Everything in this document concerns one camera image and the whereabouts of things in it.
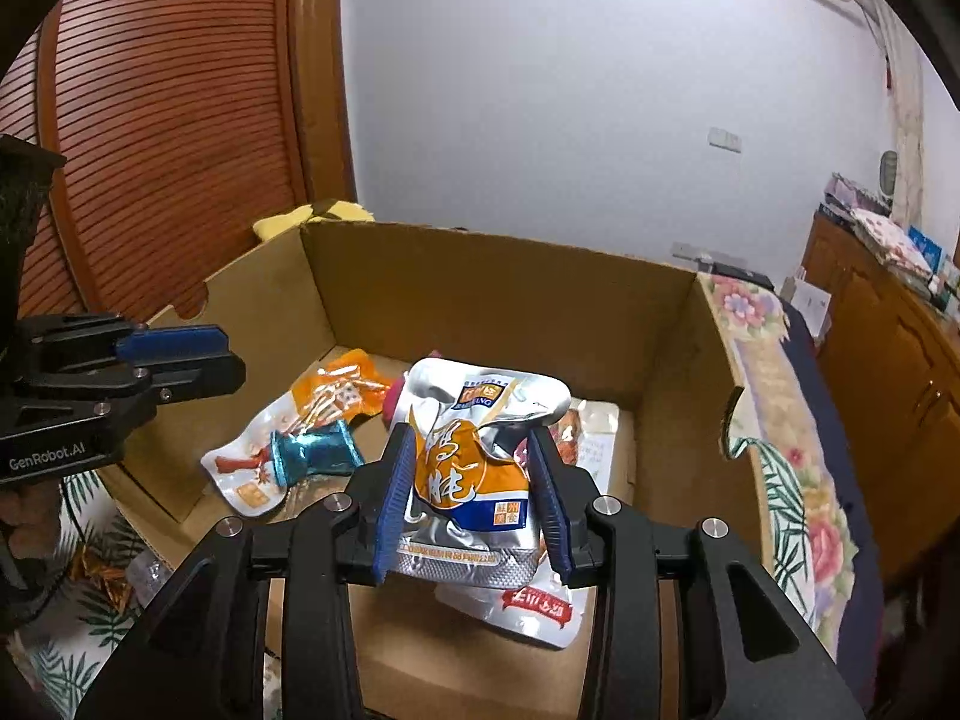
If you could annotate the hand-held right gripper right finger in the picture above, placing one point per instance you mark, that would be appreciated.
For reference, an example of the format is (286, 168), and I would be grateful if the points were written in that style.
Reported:
(551, 510)

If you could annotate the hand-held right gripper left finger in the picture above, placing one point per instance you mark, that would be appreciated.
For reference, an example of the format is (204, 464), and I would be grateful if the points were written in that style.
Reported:
(397, 495)

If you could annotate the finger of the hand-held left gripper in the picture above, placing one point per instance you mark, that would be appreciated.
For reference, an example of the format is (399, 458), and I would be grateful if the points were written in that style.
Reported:
(172, 343)
(195, 379)

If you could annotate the silver orange snack packet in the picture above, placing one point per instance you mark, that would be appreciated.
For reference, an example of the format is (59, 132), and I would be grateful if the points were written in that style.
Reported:
(465, 465)

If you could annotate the pink snack packet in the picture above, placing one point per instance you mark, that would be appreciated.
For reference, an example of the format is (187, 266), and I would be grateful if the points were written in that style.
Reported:
(394, 401)

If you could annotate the small blue snack packet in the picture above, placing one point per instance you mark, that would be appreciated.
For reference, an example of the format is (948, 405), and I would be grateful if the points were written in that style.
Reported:
(311, 454)

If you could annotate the large white red-label snack packet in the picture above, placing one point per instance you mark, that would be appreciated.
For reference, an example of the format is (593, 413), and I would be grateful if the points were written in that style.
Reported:
(525, 611)

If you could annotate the orange white snack packet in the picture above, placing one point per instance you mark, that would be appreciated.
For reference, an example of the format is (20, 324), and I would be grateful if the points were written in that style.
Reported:
(330, 397)

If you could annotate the brown cardboard box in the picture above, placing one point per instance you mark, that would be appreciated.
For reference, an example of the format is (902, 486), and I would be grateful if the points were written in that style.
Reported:
(487, 300)

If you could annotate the person's left hand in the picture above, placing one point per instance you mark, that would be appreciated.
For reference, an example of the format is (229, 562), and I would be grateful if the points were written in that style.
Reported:
(26, 514)

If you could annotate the clear brown snack packet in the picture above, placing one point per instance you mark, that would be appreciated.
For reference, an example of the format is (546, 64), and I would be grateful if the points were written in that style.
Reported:
(105, 577)

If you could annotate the yellow pillow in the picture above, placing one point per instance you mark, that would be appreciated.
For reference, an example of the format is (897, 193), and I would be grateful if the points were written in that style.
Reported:
(285, 223)

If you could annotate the small clear plastic packet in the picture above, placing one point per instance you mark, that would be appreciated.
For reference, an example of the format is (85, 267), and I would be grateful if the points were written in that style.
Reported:
(150, 579)

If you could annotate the wooden slatted wardrobe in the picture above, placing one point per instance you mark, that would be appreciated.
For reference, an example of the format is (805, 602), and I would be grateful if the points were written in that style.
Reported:
(172, 127)

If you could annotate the leaf print blanket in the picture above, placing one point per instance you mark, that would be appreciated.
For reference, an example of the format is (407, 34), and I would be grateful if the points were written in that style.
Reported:
(52, 679)

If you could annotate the white paper bag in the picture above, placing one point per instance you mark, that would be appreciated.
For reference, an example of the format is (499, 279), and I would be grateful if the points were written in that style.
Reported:
(810, 307)

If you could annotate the wooden cabinet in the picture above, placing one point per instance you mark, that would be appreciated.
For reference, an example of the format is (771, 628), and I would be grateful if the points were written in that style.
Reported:
(900, 390)

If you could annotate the grey patterned folded cloth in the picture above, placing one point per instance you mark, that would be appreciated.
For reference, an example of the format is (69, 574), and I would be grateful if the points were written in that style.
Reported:
(851, 195)

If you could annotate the floral folded cloth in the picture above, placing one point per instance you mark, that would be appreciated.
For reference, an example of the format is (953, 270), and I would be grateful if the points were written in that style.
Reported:
(892, 240)

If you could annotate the blue box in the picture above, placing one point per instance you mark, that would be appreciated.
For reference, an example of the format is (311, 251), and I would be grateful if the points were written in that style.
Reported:
(926, 247)

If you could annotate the small desk fan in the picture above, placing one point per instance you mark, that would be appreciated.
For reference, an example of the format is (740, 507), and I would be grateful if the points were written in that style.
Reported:
(889, 174)

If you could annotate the beige curtain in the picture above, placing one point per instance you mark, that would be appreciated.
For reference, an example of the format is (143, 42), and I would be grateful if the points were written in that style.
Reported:
(907, 127)

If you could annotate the white wall switch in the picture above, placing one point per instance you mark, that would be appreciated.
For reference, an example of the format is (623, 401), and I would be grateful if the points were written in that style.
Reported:
(725, 139)

